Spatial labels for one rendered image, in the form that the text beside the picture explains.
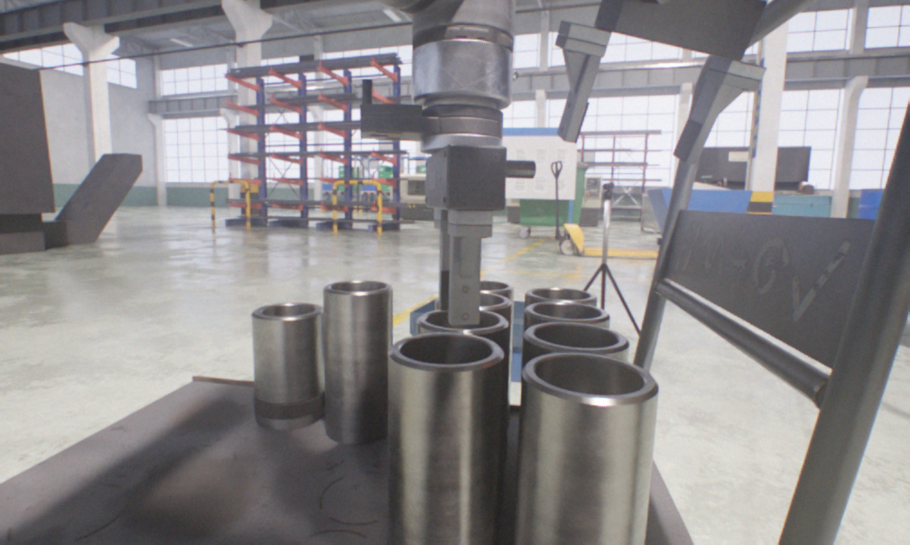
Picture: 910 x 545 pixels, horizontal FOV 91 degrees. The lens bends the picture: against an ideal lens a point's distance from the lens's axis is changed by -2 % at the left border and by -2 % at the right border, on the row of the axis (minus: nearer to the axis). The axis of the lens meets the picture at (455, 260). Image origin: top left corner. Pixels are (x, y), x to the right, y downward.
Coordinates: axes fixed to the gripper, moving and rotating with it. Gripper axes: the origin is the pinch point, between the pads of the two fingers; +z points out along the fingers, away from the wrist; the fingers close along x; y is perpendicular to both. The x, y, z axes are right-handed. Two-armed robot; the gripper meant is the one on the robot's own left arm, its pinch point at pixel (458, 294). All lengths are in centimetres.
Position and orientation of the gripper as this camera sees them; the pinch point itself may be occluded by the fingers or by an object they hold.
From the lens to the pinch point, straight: 43.9
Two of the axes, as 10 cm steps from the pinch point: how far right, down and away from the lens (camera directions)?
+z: -0.2, 9.9, 1.3
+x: -1.9, -1.3, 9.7
